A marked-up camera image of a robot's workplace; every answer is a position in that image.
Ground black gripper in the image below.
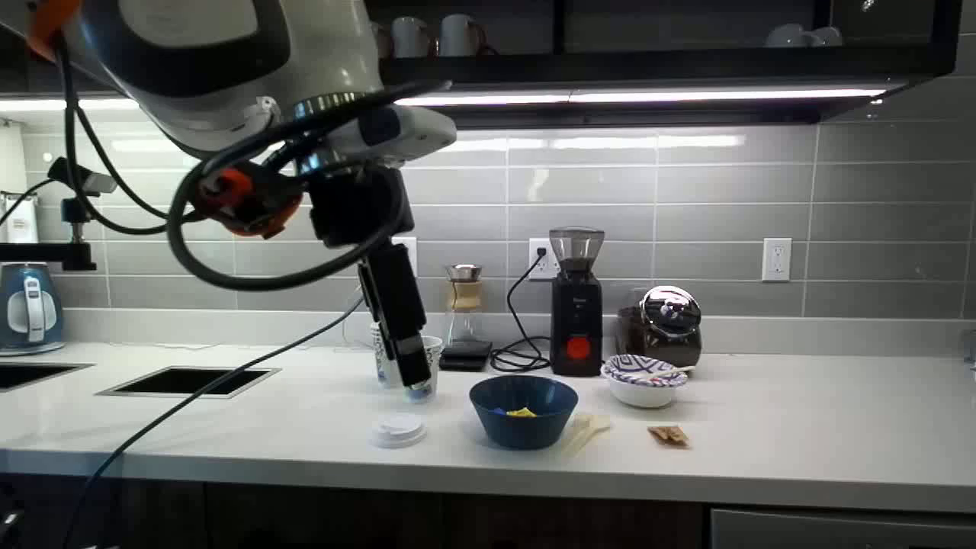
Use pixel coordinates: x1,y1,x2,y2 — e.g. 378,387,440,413
309,166,428,381

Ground white plastic cup lid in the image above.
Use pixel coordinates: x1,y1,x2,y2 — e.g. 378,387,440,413
375,415,428,447

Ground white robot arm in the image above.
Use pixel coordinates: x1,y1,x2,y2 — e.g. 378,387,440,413
0,0,456,390

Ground single patterned paper cup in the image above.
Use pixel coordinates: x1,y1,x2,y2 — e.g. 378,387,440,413
401,336,443,395

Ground glass pour-over carafe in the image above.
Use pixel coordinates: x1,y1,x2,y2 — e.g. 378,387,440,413
447,262,484,342

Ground black small scale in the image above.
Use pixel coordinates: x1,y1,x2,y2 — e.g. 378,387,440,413
440,338,490,372

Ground black coffee grinder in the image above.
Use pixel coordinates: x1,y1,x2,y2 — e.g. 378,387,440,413
549,229,604,374

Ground dark blue bowl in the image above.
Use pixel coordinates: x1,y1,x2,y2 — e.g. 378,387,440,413
470,374,579,447

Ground yellow packet in bowl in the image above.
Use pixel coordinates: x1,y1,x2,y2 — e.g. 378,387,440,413
502,406,535,422

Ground white mug on shelf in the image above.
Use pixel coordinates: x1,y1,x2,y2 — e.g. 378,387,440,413
389,14,435,57
440,12,487,57

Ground pale wooden stirrers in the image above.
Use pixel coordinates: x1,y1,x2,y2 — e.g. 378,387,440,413
567,415,612,450

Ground white patterned bowl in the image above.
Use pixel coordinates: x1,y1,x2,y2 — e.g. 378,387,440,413
601,353,690,409

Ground chrome round kettle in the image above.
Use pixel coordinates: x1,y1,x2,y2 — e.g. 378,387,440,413
617,284,702,365

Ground brown packet on counter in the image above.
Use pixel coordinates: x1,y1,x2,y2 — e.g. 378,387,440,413
647,427,690,447

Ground blue white electric kettle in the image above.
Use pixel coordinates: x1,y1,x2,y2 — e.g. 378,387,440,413
0,262,68,357

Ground black grinder power cord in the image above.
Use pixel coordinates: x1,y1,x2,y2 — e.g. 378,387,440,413
487,242,556,374

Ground black wall shelf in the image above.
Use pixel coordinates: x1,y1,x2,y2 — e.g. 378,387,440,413
366,0,963,130

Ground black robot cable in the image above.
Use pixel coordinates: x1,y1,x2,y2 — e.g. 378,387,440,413
59,292,369,549

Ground black camera on stand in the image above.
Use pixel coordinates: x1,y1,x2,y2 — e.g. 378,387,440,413
46,158,115,271

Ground white wall outlet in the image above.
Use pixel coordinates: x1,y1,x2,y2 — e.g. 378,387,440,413
760,238,792,284

